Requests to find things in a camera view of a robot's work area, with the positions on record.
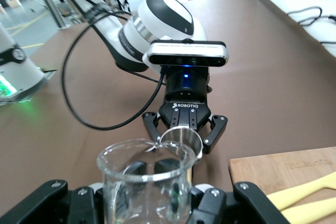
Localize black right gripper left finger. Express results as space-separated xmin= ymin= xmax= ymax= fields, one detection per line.
xmin=0 ymin=179 xmax=106 ymax=224

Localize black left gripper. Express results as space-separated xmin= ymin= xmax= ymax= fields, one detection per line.
xmin=143 ymin=66 xmax=228 ymax=155

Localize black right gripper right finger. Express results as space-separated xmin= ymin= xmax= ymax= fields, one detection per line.
xmin=190 ymin=181 xmax=289 ymax=224

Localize steel jigger measuring cup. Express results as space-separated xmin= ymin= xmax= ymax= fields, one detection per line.
xmin=159 ymin=126 xmax=203 ymax=166

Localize clear glass beaker shaker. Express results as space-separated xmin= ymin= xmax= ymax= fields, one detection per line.
xmin=96 ymin=137 xmax=198 ymax=224

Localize wooden cutting board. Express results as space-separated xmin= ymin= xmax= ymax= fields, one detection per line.
xmin=229 ymin=146 xmax=336 ymax=224

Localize yellow plastic knife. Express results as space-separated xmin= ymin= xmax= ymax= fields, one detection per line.
xmin=266 ymin=171 xmax=336 ymax=210

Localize yellow plastic fork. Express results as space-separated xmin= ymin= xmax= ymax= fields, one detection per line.
xmin=279 ymin=197 xmax=336 ymax=221

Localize brown table cover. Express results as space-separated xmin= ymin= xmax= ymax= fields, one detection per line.
xmin=0 ymin=0 xmax=336 ymax=224

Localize white side table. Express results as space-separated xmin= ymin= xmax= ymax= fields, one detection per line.
xmin=251 ymin=0 xmax=336 ymax=59

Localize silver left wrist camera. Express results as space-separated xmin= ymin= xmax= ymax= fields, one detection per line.
xmin=145 ymin=39 xmax=228 ymax=67

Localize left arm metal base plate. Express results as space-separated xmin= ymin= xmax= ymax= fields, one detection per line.
xmin=0 ymin=68 xmax=58 ymax=105

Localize black cable on white table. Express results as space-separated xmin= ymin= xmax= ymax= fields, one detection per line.
xmin=287 ymin=6 xmax=336 ymax=27

